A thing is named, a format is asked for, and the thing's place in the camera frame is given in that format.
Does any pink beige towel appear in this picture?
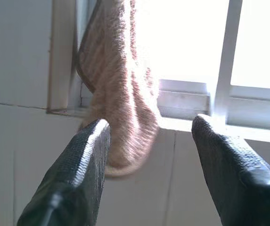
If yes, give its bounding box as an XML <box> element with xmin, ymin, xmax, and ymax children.
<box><xmin>77</xmin><ymin>0</ymin><xmax>162</xmax><ymax>178</ymax></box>

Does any grey window frame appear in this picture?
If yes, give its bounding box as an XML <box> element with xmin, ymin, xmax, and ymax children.
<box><xmin>46</xmin><ymin>0</ymin><xmax>270</xmax><ymax>139</ymax></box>

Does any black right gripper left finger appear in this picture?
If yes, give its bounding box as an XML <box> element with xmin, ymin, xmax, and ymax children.
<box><xmin>16</xmin><ymin>118</ymin><xmax>112</xmax><ymax>226</ymax></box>

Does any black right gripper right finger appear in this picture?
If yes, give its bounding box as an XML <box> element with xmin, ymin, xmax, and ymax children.
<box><xmin>191</xmin><ymin>113</ymin><xmax>270</xmax><ymax>226</ymax></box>

